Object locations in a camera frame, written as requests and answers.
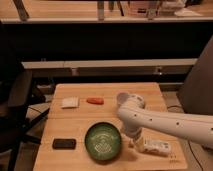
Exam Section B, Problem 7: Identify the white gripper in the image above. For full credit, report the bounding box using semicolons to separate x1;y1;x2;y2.
128;130;145;152

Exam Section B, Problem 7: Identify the green ceramic bowl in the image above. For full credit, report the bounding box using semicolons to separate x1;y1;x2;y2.
84;122;122;161

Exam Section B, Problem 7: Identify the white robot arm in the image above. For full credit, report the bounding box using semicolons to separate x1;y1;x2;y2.
116;93;213;149

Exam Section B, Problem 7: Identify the white packet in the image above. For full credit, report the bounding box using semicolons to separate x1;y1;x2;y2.
144;139;171;156

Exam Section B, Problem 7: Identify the orange carrot toy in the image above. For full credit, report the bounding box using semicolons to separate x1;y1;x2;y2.
86;98;104;105

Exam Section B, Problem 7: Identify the grey chair back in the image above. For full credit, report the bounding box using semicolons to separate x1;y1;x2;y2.
177;36;213;115

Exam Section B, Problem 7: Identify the black rectangular sponge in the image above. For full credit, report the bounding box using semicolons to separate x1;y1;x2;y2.
52;139;76;149

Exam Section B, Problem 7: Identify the black office chair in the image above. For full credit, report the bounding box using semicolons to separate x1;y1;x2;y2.
0;50;49;171

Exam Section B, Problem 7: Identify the grey metal rail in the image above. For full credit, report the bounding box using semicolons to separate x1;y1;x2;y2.
23;58;197;77

